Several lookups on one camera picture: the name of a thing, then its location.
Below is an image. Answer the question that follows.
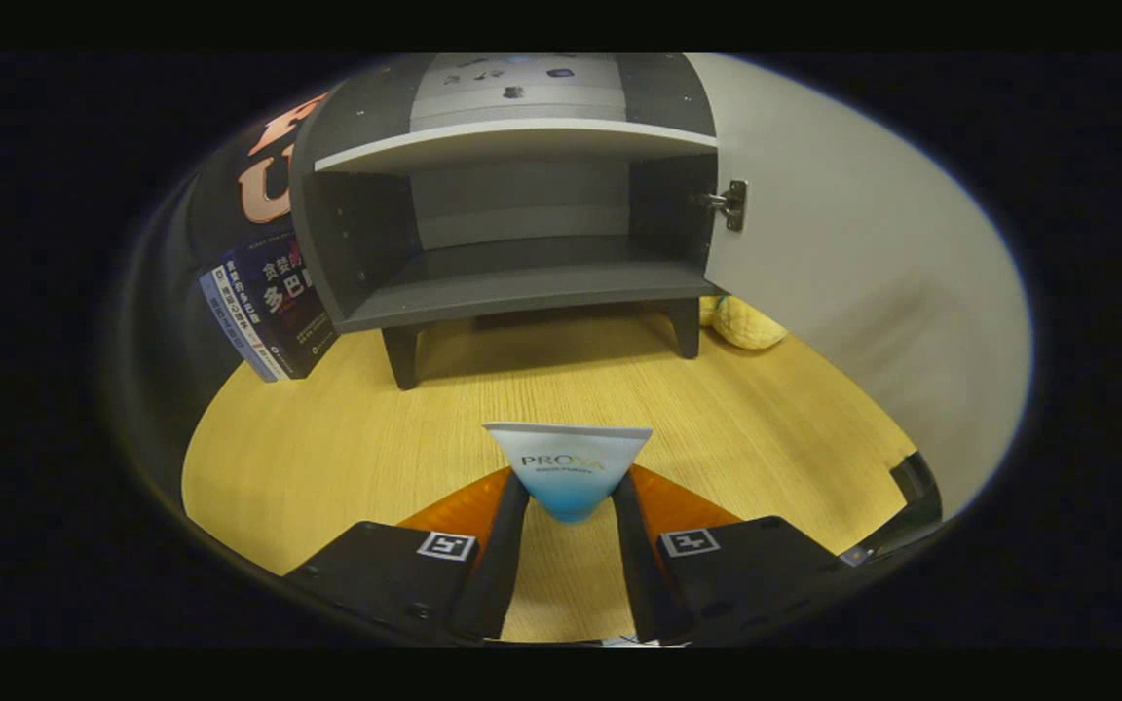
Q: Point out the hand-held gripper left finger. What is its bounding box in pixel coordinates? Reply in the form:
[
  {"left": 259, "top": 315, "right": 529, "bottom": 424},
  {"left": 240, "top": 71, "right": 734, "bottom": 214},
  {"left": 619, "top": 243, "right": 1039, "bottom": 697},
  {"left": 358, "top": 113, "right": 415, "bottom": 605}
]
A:
[{"left": 283, "top": 467, "right": 533, "bottom": 646}]

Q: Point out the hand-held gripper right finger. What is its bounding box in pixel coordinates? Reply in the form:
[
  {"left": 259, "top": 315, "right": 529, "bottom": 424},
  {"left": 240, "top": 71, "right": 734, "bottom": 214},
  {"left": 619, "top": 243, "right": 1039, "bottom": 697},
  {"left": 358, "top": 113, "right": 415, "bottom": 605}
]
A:
[{"left": 612, "top": 464, "right": 874, "bottom": 646}]

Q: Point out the blue white cosmetic tube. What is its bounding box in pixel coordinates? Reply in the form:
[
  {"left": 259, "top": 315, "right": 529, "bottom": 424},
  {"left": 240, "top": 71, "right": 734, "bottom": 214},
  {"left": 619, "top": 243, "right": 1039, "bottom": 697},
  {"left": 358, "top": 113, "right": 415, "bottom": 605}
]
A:
[{"left": 481, "top": 421, "right": 655, "bottom": 525}]

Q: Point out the beige cabinet door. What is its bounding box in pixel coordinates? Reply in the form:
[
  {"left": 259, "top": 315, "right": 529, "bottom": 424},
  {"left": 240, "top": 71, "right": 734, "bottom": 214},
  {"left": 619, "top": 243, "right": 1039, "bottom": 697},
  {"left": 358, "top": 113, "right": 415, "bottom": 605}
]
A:
[{"left": 688, "top": 54, "right": 1034, "bottom": 519}]

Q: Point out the yellow plush toy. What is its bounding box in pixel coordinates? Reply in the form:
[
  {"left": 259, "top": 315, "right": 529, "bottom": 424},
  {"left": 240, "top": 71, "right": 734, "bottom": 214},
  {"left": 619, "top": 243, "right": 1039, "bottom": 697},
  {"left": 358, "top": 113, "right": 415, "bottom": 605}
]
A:
[{"left": 699, "top": 295, "right": 789, "bottom": 351}]

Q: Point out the grey cabinet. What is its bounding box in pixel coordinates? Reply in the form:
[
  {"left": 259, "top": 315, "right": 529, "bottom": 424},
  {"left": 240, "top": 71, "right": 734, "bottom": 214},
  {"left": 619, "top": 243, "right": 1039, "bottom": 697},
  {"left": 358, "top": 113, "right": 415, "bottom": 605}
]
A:
[{"left": 288, "top": 54, "right": 726, "bottom": 392}]

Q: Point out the dark blue book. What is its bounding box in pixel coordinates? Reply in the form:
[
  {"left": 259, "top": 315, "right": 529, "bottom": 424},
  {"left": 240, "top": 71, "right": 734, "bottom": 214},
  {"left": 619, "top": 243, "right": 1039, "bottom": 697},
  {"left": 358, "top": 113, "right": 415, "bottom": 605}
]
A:
[{"left": 230, "top": 234, "right": 340, "bottom": 381}]

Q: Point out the light blue spine book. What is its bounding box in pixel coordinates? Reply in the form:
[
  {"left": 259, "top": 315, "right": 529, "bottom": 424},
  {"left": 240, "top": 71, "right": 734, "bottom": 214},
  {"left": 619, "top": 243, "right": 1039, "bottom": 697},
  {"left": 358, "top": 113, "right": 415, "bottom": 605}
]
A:
[{"left": 198, "top": 261, "right": 291, "bottom": 383}]

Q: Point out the metal door hinge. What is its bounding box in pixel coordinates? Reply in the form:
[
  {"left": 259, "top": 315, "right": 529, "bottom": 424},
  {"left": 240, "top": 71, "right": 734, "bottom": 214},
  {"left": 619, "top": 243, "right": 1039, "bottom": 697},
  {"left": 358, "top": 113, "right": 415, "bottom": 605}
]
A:
[{"left": 699, "top": 179, "right": 749, "bottom": 233}]

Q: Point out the white cabinet shelf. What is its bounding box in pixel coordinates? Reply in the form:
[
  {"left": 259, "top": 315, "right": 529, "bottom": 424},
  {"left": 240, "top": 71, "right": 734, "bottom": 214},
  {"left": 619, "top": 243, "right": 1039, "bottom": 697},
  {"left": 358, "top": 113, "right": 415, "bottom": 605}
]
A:
[{"left": 313, "top": 119, "right": 720, "bottom": 174}]

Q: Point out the black backdrop cloth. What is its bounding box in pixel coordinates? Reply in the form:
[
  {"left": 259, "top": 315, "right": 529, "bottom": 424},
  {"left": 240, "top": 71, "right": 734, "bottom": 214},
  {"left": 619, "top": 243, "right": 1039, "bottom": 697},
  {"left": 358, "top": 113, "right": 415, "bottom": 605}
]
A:
[{"left": 113, "top": 90, "right": 333, "bottom": 507}]

